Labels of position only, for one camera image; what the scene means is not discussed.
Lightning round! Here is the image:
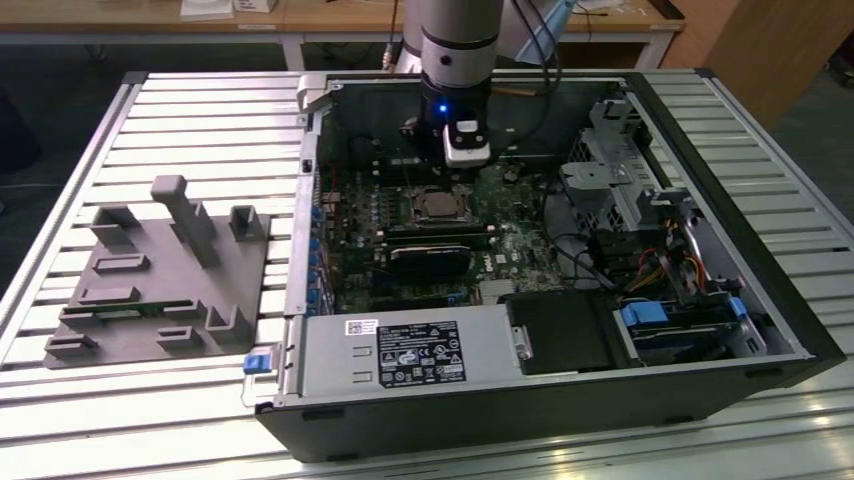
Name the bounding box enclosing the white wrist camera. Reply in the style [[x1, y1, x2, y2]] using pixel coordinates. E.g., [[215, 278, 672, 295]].
[[442, 116, 494, 169]]

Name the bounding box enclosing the black graphics card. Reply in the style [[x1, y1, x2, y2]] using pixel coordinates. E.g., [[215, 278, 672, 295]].
[[385, 242, 472, 276]]

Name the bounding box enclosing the green ram stick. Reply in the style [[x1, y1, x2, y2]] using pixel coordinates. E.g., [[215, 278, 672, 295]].
[[89, 303, 168, 319]]

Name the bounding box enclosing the white box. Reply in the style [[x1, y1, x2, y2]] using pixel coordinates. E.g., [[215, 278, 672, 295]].
[[179, 0, 236, 21]]

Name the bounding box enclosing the grey metal drive cage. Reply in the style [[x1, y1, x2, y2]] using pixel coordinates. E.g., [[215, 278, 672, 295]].
[[558, 97, 702, 231]]

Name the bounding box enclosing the black ram stick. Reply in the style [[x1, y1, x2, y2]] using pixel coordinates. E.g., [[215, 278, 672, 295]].
[[384, 223, 495, 236]]

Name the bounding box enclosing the wooden cabinet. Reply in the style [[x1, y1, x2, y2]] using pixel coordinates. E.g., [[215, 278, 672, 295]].
[[663, 0, 854, 131]]

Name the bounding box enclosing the black plastic shroud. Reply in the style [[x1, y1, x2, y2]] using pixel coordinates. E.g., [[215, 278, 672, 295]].
[[503, 289, 632, 376]]

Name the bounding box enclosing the wooden desk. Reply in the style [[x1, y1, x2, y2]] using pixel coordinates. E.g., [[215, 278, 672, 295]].
[[0, 0, 687, 71]]

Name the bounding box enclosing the blue disk carrier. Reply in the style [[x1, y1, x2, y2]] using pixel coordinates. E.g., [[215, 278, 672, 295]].
[[616, 298, 671, 332]]

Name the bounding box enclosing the black open pc case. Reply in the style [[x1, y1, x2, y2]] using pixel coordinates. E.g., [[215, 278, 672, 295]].
[[251, 68, 847, 464]]

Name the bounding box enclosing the green motherboard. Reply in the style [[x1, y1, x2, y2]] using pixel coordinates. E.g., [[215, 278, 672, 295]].
[[312, 159, 582, 316]]

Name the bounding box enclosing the grey parts rack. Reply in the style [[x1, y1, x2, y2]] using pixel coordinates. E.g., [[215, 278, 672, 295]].
[[40, 174, 275, 371]]

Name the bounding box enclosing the metal socket cover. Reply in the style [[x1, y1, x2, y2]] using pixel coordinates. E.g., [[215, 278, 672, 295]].
[[411, 187, 476, 224]]

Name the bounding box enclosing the coloured wire bundle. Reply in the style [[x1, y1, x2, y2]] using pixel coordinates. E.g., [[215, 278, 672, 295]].
[[626, 249, 708, 296]]

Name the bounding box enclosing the silver power supply unit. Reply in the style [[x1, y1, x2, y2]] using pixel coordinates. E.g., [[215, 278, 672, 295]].
[[283, 304, 519, 401]]

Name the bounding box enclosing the black camera cable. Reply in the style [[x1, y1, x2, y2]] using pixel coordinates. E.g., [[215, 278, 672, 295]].
[[496, 0, 566, 154]]

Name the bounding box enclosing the cpu socket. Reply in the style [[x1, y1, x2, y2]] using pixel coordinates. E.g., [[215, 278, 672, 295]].
[[407, 184, 479, 225]]

